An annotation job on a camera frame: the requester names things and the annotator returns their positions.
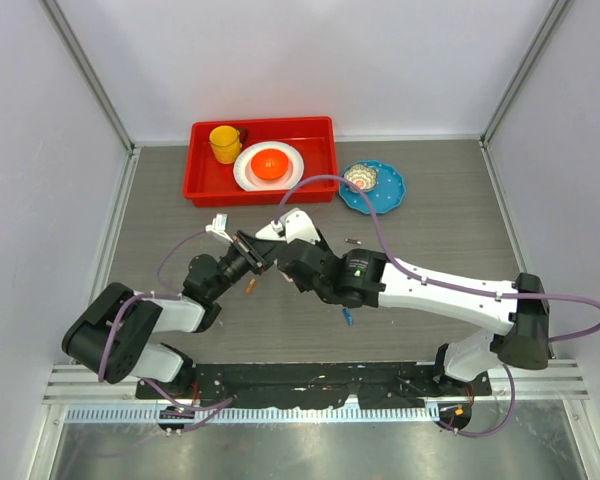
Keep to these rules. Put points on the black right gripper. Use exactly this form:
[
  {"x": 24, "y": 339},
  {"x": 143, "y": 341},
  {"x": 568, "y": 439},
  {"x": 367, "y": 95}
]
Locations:
[{"x": 323, "y": 245}]

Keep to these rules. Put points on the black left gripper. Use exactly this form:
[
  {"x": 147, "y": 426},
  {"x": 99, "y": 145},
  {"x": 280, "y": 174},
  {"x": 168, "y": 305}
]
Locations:
[{"x": 257, "y": 253}]

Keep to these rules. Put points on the white red remote control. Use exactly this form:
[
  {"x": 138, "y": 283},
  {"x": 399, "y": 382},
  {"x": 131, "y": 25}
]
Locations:
[{"x": 269, "y": 231}]

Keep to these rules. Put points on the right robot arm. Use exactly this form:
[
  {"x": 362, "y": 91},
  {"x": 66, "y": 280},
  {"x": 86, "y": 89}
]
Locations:
[{"x": 511, "y": 318}]

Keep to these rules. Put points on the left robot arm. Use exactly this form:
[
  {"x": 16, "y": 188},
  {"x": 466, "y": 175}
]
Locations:
[{"x": 112, "y": 337}]

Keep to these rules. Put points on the orange AAA battery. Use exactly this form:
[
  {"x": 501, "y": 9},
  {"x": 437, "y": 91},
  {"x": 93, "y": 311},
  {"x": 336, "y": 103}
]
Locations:
[{"x": 251, "y": 286}]

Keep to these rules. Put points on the blue AAA battery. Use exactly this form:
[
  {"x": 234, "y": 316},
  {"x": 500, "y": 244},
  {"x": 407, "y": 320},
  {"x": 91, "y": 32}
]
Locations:
[{"x": 348, "y": 317}]

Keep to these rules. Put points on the white plate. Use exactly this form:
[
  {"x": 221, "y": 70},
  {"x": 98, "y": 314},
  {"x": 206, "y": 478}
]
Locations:
[{"x": 247, "y": 181}]

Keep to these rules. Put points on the orange bowl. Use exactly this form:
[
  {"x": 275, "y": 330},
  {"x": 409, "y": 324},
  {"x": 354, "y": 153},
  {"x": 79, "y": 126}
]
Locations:
[{"x": 270, "y": 164}]

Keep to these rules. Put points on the red plastic bin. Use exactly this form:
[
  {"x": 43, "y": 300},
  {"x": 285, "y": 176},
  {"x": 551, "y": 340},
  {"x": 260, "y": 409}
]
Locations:
[{"x": 208, "y": 183}]

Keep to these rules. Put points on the small patterned bowl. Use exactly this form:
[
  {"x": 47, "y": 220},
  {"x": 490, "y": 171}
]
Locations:
[{"x": 362, "y": 176}]

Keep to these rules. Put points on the blue polka dot plate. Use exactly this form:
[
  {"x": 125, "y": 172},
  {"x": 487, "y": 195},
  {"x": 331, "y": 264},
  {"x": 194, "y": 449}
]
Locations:
[{"x": 390, "y": 190}]

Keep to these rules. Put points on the yellow cup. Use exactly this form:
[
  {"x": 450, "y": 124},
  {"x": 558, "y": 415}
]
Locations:
[{"x": 227, "y": 143}]

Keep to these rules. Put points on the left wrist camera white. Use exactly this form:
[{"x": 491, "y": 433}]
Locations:
[{"x": 217, "y": 228}]

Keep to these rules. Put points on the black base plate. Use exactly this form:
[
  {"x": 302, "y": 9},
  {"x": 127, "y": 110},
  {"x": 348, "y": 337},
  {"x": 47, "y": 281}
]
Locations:
[{"x": 319, "y": 386}]

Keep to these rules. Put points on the white cable duct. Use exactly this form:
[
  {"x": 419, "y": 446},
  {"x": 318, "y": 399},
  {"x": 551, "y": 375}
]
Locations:
[{"x": 163, "y": 413}]

